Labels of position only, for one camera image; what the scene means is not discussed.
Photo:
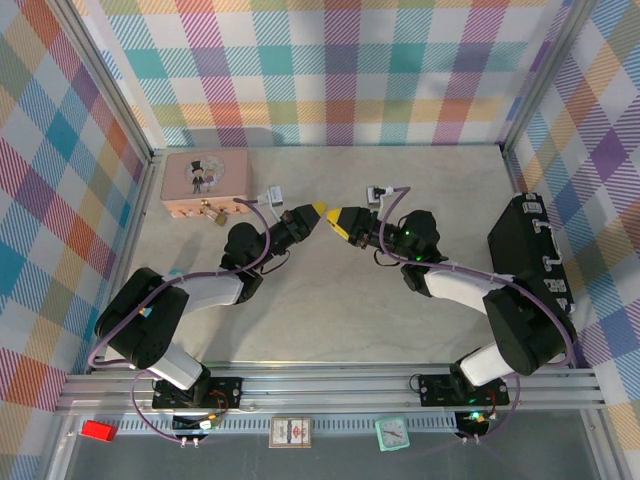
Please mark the pink tin box cartoon couple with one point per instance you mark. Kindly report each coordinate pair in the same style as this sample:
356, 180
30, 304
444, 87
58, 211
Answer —
205, 175

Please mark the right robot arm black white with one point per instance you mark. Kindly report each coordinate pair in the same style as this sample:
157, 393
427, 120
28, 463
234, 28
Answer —
530, 330

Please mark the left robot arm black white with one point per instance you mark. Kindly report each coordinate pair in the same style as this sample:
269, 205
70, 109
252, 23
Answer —
150, 325

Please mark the black hard case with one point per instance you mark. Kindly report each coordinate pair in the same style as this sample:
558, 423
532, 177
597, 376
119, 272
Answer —
525, 250

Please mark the small black controller board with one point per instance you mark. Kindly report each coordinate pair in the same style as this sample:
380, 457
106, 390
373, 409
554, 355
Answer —
197, 424
472, 421

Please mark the playing card box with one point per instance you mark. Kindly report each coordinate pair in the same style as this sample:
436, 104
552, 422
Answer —
290, 432

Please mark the teal alarm clock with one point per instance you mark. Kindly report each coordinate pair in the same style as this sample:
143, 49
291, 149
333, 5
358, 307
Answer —
393, 434

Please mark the red block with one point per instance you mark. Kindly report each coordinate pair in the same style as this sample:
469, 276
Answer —
100, 431

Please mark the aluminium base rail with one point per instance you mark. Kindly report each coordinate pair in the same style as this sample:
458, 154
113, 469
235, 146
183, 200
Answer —
325, 387

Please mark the aluminium frame post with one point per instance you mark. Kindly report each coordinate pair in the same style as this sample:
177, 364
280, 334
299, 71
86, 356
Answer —
546, 75
116, 85

